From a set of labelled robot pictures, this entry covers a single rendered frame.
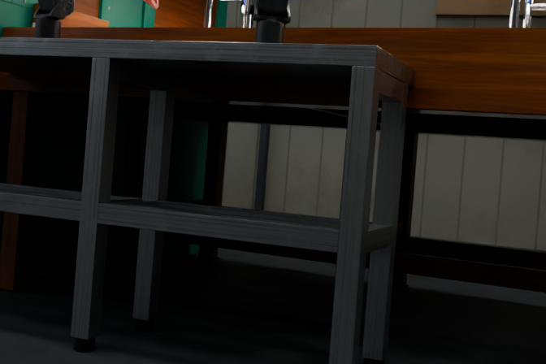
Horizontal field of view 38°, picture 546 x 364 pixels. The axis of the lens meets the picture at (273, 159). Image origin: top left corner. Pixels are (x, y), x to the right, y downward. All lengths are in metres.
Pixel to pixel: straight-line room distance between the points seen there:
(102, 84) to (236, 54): 0.32
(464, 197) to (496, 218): 0.20
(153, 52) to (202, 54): 0.11
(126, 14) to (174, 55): 1.32
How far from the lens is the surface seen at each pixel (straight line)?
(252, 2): 1.79
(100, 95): 1.73
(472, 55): 1.80
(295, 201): 4.59
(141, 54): 1.69
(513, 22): 2.29
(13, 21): 2.51
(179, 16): 3.26
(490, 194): 4.34
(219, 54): 1.60
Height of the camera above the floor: 0.45
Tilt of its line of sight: level
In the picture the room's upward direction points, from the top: 5 degrees clockwise
